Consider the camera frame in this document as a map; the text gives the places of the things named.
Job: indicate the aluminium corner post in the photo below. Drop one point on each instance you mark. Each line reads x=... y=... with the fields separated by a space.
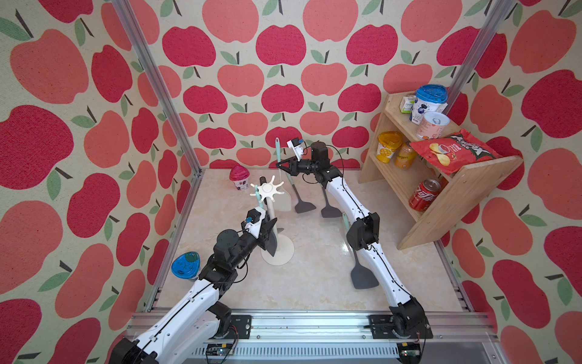
x=132 y=28
x=499 y=12

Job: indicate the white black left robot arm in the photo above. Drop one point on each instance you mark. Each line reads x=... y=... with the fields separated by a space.
x=200 y=315

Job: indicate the orange schweppes can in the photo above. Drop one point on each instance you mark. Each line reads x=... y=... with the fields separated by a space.
x=406 y=157

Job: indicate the red chips bag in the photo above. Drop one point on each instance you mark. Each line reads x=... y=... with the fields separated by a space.
x=449 y=154

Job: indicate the small green white carton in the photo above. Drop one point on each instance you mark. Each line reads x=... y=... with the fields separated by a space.
x=407 y=104

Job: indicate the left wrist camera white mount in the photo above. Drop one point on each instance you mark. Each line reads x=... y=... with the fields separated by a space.
x=253 y=221

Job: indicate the pink lid yogurt cup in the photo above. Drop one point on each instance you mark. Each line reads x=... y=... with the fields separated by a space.
x=239 y=176

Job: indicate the aluminium corner post left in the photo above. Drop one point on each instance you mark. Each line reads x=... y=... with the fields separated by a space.
x=132 y=28

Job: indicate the white utensil rack stand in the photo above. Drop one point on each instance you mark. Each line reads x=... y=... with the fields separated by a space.
x=266 y=192

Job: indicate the blue lid yogurt tub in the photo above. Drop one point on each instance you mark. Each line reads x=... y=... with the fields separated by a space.
x=428 y=98

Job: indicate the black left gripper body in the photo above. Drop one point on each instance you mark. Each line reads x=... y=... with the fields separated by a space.
x=262 y=240

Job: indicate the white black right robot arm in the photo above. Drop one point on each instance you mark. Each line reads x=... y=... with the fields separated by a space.
x=408 y=317

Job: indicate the red cola can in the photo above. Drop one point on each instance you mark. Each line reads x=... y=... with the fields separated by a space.
x=424 y=195

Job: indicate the pink tin can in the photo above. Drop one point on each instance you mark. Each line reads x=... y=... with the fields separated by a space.
x=432 y=125

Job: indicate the grey slotted utensil mint handle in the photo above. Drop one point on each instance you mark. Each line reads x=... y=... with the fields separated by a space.
x=362 y=278

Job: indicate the blue plastic bowl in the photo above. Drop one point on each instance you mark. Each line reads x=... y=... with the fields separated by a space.
x=186 y=266

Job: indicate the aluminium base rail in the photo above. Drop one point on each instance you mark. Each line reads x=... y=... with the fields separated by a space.
x=308 y=336

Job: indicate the aluminium corner post right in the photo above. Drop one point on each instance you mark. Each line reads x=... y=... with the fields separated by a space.
x=499 y=12

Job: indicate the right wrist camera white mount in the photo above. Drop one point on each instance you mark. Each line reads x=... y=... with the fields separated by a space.
x=297 y=145

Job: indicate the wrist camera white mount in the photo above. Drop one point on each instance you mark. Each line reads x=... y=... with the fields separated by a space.
x=297 y=145
x=253 y=221

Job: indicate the yellow mango cup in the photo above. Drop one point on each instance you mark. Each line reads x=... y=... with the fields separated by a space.
x=388 y=143

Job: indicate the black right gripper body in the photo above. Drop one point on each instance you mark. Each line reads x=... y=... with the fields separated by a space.
x=305 y=167

